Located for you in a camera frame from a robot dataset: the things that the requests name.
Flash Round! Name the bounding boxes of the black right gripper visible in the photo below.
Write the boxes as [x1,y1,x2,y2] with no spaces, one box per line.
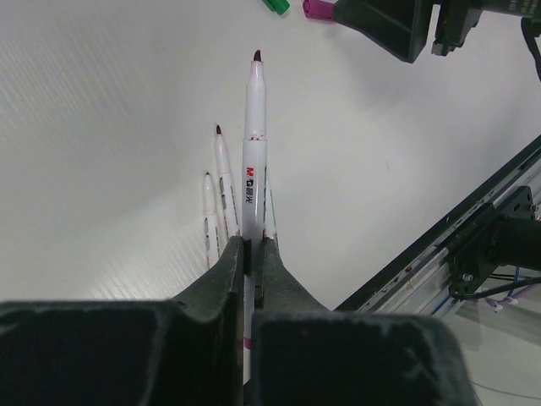
[332,0,540,63]

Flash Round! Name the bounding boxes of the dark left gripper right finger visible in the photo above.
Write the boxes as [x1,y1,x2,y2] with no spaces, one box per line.
[251,239,477,405]

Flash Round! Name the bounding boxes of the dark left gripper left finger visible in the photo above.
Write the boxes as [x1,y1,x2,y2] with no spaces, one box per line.
[1,237,243,405]

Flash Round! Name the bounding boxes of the purple pen cap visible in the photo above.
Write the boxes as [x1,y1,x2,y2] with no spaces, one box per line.
[302,0,334,22]

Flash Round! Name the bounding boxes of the white pen purple end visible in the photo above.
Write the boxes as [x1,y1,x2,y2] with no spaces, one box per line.
[241,50,267,384]

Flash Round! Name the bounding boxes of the green pen cap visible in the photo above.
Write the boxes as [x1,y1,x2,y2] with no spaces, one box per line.
[262,0,290,15]

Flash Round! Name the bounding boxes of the white pen green end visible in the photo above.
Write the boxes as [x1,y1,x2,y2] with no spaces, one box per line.
[265,176,278,243]

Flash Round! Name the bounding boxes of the white pen yellow end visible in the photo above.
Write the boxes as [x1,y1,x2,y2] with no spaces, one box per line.
[202,171,221,268]

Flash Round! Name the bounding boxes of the white pen red end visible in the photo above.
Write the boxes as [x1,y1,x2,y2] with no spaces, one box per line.
[215,124,240,238]

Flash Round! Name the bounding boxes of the aluminium frame rail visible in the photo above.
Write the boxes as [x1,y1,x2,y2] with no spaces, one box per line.
[337,139,540,315]

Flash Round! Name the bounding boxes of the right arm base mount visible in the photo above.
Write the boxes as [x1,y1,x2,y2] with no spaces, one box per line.
[446,186,540,300]

